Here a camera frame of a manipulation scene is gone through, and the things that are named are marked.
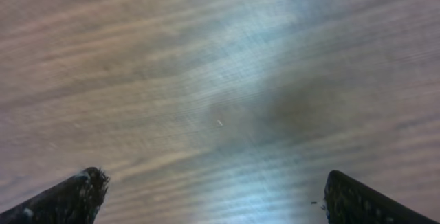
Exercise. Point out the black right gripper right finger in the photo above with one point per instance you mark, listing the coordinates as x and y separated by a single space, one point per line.
348 201

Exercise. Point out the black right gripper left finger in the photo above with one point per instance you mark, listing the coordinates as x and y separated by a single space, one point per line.
76 200

